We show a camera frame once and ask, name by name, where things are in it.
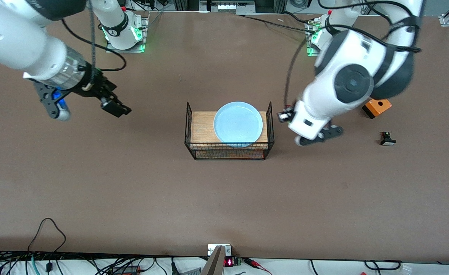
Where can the red clip lead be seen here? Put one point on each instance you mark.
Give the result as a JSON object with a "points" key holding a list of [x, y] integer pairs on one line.
{"points": [[253, 262]]}

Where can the white power strip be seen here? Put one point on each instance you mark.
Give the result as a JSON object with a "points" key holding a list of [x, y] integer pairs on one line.
{"points": [[228, 7]]}

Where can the light wooden shelf board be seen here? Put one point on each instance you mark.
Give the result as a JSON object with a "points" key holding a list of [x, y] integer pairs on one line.
{"points": [[201, 128]]}

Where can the light blue plate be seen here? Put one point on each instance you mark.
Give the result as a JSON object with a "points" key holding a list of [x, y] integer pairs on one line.
{"points": [[238, 124]]}

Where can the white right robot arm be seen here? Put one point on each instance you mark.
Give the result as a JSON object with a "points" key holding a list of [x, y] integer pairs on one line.
{"points": [[14, 42]]}

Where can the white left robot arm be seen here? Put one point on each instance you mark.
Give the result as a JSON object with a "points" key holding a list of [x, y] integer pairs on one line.
{"points": [[354, 82]]}

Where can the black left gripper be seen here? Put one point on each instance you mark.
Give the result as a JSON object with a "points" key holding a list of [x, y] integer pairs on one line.
{"points": [[285, 115]]}

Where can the white mounting bracket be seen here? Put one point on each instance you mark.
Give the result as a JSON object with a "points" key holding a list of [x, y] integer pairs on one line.
{"points": [[211, 250]]}

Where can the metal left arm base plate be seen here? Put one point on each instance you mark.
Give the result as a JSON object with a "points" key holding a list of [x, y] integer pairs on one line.
{"points": [[310, 53]]}

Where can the grey metal camera post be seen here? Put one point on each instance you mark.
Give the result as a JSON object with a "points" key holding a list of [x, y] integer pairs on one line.
{"points": [[215, 265]]}

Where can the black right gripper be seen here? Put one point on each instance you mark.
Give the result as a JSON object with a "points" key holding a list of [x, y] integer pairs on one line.
{"points": [[94, 84]]}

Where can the black power adapter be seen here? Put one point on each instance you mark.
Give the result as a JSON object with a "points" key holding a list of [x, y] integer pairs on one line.
{"points": [[127, 270]]}

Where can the red digit display module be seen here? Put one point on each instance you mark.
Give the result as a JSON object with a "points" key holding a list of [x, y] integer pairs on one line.
{"points": [[229, 262]]}

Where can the orange button box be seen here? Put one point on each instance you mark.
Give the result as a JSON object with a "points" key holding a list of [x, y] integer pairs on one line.
{"points": [[373, 110]]}

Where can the red capped white button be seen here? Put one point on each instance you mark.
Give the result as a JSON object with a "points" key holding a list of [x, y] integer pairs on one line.
{"points": [[284, 116]]}

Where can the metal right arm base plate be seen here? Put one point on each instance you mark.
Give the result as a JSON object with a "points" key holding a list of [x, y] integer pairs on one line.
{"points": [[133, 50]]}

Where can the black button with white cap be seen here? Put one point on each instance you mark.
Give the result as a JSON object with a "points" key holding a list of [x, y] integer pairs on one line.
{"points": [[388, 141]]}

